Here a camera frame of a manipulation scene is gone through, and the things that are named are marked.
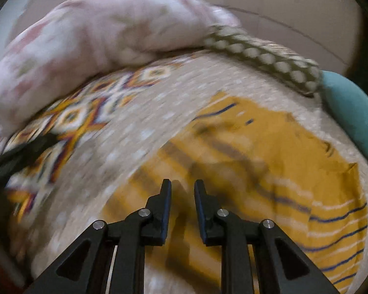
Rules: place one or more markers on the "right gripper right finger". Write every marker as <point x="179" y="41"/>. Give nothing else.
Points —
<point x="256" y="257"/>

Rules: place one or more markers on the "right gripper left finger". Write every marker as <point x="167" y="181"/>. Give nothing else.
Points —
<point x="110" y="258"/>

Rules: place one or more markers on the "yellow striped garment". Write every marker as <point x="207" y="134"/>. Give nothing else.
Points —
<point x="259" y="164"/>

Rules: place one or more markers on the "beige dotted quilt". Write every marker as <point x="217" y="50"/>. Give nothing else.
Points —
<point x="108" y="159"/>

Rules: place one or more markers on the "colourful ikat blanket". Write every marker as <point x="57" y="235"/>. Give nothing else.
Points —
<point x="75" y="119"/>

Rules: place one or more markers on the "teal ribbed pillow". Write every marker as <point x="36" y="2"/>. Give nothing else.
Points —
<point x="348" y="105"/>

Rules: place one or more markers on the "olive patterned pillow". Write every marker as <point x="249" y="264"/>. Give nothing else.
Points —
<point x="294" y="70"/>

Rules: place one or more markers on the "pink floral comforter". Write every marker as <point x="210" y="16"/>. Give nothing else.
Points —
<point x="79" y="39"/>

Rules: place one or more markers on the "white wardrobe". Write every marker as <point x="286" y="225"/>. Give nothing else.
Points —
<point x="326" y="31"/>

